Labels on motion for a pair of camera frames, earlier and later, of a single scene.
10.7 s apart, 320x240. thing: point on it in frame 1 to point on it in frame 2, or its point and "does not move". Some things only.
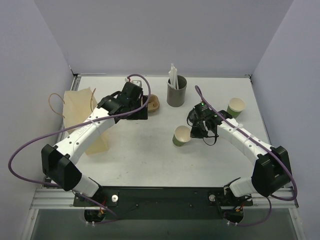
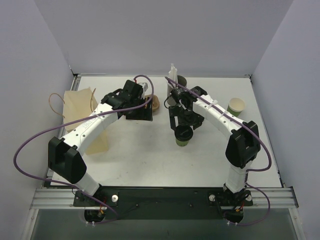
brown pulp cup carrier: x=153 y=103 does not move
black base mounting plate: x=166 y=202 does not move
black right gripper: x=197 y=131 to x=184 y=117
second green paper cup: x=236 y=106 does not move
